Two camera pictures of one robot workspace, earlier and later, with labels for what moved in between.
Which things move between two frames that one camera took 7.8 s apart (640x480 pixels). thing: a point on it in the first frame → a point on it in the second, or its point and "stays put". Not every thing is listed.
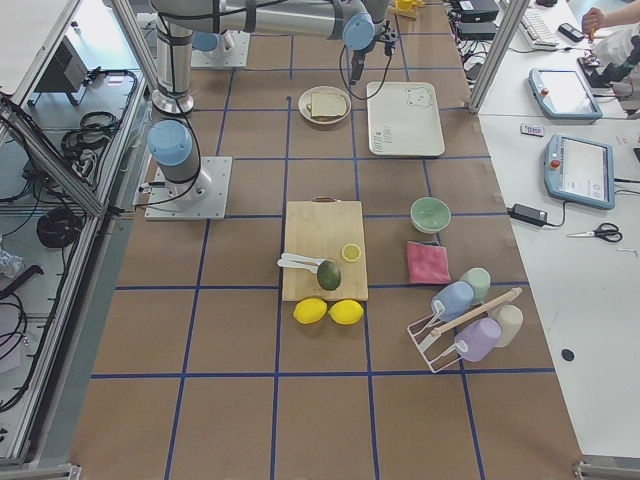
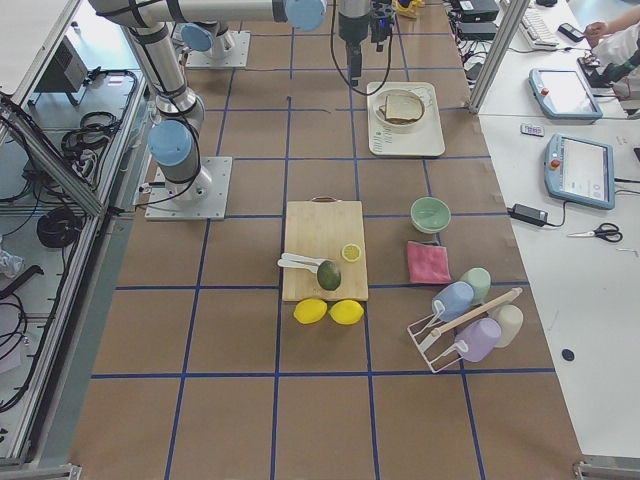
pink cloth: x=428 y=264 stays put
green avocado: x=329 y=275 stays put
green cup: x=480 y=280 stays put
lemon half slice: x=351 y=252 stays put
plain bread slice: x=327 y=105 → x=403 y=107
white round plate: x=305 y=99 → x=397 y=91
